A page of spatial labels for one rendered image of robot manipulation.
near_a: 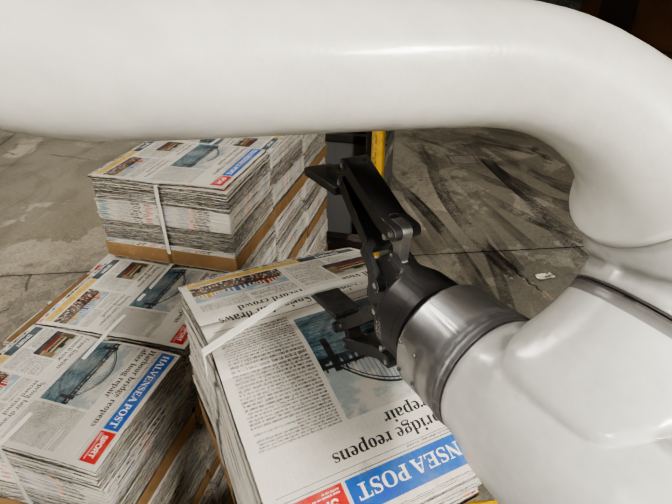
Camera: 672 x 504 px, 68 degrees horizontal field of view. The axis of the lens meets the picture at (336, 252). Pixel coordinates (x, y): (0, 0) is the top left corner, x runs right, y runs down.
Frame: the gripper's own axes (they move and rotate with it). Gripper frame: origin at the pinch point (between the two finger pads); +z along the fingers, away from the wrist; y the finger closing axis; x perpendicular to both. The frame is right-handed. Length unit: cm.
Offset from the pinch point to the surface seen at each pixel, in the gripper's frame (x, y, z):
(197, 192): 0, 18, 71
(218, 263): 3, 38, 70
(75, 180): -34, 100, 374
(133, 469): -26, 55, 30
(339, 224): 89, 84, 170
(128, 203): -14, 23, 85
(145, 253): -13, 37, 84
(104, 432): -29, 45, 31
